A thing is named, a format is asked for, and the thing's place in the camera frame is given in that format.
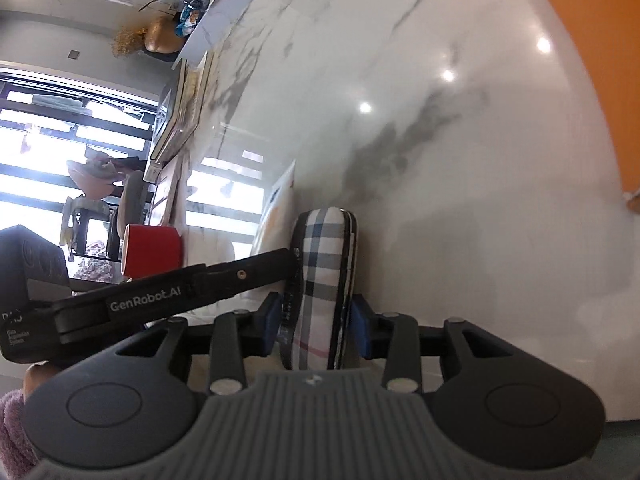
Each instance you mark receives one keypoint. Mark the person's left forearm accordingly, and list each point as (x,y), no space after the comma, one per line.
(12,435)

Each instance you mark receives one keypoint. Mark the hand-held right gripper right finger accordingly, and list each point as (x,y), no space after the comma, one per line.
(362,330)

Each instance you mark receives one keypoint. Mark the black book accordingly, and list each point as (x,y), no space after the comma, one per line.
(162,120)

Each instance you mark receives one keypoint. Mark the pink hat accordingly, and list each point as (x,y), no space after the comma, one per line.
(95,180)

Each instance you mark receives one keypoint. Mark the dried yellow flowers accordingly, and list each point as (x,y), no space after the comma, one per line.
(127,40)

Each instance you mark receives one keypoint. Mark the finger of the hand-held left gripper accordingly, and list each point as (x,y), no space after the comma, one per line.
(250,275)

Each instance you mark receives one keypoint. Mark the stack of books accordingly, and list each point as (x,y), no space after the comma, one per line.
(192,105)

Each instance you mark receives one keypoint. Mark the white tube with fruit print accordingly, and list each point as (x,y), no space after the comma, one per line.
(275,210)

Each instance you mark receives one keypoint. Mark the person's left hand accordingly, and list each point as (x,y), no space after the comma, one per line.
(42,374)

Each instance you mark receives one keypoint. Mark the white box orange rim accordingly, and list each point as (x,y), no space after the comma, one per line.
(600,35)

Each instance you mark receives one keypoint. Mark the blue snack packets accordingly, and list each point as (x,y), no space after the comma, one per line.
(192,10)

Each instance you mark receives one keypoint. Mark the brown chair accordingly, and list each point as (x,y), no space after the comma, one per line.
(130,205)

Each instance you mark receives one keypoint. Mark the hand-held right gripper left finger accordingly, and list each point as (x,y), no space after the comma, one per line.
(270,325)

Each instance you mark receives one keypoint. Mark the plaid zip case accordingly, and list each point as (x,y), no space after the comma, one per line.
(322,280)

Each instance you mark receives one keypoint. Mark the gold vase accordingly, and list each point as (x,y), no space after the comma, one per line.
(162,35)

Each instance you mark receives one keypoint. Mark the marble media console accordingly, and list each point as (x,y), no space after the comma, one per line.
(225,15)

